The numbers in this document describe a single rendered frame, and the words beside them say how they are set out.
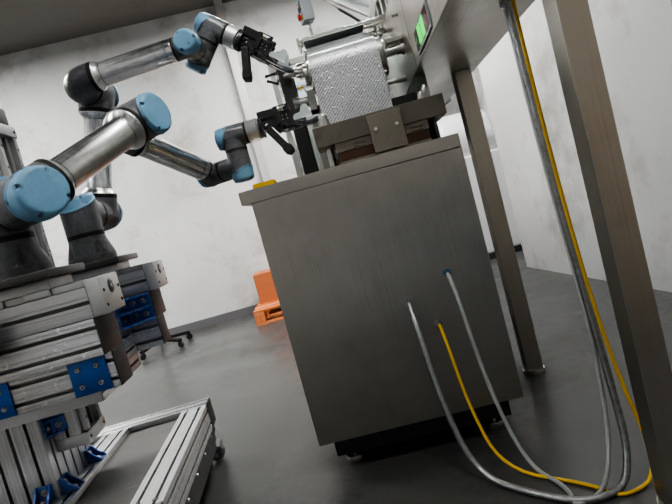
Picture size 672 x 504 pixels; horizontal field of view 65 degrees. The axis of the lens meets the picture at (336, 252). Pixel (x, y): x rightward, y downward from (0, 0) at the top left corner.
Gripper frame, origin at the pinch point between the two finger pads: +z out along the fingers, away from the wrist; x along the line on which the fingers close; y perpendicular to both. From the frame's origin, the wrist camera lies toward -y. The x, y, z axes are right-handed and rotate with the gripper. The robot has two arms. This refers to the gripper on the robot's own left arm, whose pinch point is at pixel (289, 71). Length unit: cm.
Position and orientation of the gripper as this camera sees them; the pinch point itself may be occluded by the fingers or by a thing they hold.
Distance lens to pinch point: 192.3
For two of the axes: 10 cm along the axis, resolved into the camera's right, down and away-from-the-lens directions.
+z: 9.1, 4.2, 0.0
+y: 4.2, -9.0, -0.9
